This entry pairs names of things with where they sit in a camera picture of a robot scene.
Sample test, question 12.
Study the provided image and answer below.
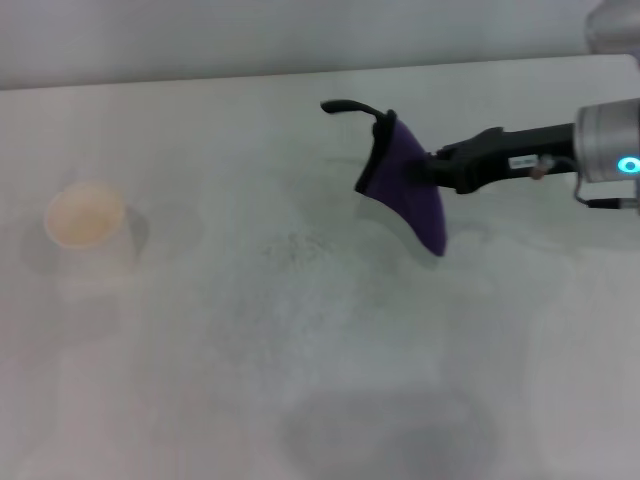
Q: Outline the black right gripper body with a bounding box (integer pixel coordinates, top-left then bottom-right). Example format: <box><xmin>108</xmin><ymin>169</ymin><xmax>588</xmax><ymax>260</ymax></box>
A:
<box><xmin>462</xmin><ymin>122</ymin><xmax>582</xmax><ymax>196</ymax></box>

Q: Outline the purple rag with black trim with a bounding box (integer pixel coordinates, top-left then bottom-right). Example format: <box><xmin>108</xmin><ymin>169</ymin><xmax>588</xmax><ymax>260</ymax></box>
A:
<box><xmin>319</xmin><ymin>99</ymin><xmax>449</xmax><ymax>259</ymax></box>

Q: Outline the white paper cup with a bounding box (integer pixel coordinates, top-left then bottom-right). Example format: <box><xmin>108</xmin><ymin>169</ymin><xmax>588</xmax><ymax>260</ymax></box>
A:
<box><xmin>43</xmin><ymin>180</ymin><xmax>151</xmax><ymax>275</ymax></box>

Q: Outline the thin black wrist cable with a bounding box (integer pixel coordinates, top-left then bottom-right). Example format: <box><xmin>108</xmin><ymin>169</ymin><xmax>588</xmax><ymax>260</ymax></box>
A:
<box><xmin>542</xmin><ymin>155</ymin><xmax>640</xmax><ymax>210</ymax></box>

